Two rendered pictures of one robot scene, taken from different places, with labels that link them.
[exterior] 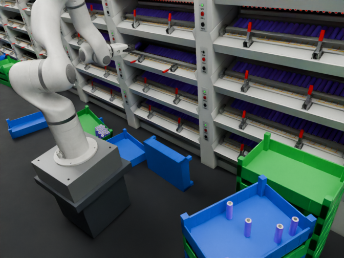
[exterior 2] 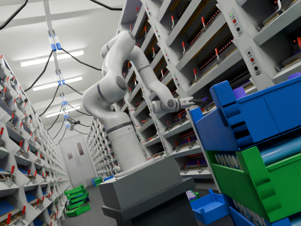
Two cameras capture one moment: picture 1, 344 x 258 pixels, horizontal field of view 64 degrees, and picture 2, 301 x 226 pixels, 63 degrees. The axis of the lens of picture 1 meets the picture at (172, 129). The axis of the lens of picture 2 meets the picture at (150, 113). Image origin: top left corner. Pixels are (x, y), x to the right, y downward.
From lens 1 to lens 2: 0.68 m
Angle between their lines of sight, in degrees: 47
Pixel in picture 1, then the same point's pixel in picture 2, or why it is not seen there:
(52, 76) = (105, 82)
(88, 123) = not seen: hidden behind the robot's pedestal
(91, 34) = (156, 85)
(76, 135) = (130, 142)
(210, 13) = (239, 15)
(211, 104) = not seen: hidden behind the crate
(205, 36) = (244, 37)
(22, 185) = not seen: outside the picture
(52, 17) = (115, 57)
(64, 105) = (118, 113)
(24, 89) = (89, 103)
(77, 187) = (124, 189)
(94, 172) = (145, 177)
